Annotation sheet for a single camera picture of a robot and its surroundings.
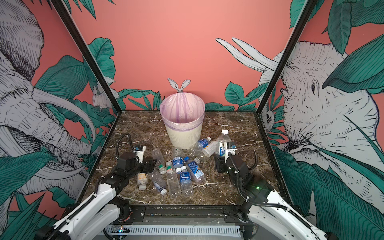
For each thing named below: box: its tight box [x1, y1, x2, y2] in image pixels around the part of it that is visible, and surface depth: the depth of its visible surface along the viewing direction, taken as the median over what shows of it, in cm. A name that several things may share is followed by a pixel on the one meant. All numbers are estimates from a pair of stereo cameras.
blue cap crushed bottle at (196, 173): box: [186, 157, 206, 185], surface depth 85 cm
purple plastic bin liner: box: [159, 92, 206, 131], surface depth 95 cm
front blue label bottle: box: [180, 166, 192, 196], surface depth 83 cm
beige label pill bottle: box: [137, 172, 148, 191], surface depth 82 cm
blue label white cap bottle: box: [173, 146, 184, 169], surface depth 90 cm
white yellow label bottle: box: [202, 141, 218, 158], surface depth 95 cm
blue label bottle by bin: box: [192, 136, 212, 153], surface depth 97 cm
